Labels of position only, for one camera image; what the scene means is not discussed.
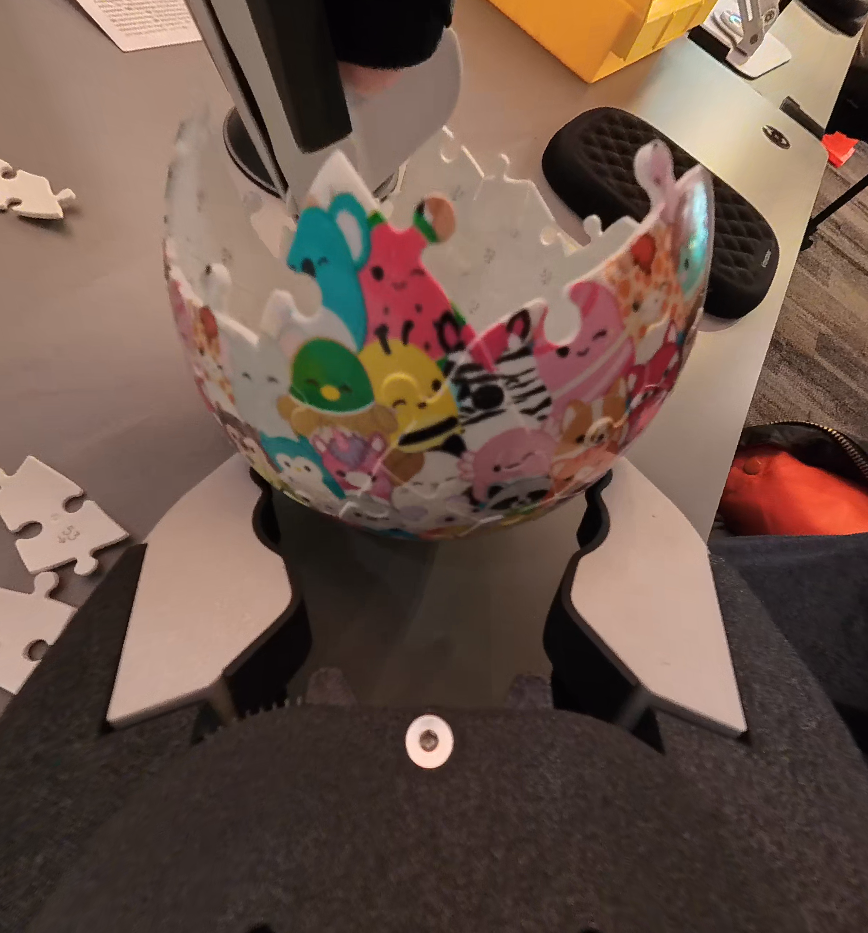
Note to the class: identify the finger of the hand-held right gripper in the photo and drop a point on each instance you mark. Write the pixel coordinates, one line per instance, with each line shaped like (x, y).
(219, 65)
(273, 146)

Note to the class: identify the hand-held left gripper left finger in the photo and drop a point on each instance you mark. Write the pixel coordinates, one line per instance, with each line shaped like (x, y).
(200, 605)

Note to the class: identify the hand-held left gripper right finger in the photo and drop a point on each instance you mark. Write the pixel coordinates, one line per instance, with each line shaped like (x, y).
(652, 605)

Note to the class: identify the black puzzle ball stand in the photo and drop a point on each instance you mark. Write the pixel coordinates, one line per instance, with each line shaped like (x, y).
(248, 157)

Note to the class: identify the half-built puzzle ball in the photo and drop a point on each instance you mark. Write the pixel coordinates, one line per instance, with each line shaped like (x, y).
(441, 364)

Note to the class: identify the white puzzle piece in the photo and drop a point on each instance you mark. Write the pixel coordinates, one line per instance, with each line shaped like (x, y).
(4, 634)
(47, 517)

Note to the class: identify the joined white puzzle pieces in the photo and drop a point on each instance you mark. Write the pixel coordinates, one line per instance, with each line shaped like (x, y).
(11, 186)

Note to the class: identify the person's right hand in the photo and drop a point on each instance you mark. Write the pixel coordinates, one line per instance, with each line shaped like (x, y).
(364, 76)

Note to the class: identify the folded instruction sheet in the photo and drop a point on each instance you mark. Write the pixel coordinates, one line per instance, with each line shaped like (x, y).
(149, 18)

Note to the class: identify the person's dark blue clothing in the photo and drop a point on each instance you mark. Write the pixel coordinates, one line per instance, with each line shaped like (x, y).
(827, 619)

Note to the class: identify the yellow plastic bin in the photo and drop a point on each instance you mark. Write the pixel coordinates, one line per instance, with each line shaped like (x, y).
(608, 33)

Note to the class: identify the white device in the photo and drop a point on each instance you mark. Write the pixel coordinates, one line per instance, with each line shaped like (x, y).
(751, 40)

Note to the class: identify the black table grommet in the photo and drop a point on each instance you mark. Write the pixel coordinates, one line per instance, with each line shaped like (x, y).
(776, 137)

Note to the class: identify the small red block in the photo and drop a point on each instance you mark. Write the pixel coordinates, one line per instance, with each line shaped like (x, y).
(839, 148)

